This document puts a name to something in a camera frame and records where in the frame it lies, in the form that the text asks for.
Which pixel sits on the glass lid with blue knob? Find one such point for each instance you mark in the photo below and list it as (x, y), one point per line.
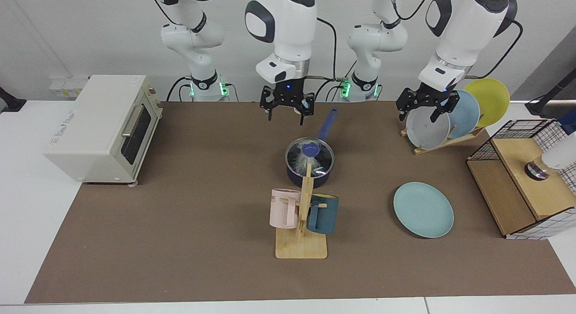
(310, 149)

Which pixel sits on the pink cup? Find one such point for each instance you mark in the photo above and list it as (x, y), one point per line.
(281, 210)

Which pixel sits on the wooden cup stand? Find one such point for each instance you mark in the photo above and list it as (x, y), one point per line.
(301, 248)

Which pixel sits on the pale green plate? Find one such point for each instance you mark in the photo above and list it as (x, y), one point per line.
(423, 210)

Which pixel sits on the light blue plate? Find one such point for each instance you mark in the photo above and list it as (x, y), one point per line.
(465, 114)

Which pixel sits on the grey plate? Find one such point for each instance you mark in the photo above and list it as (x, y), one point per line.
(425, 132)

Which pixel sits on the wooden plate rack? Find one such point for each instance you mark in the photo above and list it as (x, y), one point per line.
(468, 137)

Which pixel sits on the dark teal cup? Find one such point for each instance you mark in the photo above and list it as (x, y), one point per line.
(324, 217)

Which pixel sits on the brown table cloth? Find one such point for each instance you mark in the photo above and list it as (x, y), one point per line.
(180, 260)

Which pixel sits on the yellow plate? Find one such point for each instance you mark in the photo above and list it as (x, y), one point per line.
(492, 100)

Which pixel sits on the white vermicelli bundle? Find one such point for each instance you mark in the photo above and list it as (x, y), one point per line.
(300, 163)

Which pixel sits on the pale toaster oven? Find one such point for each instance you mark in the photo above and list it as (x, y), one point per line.
(90, 134)

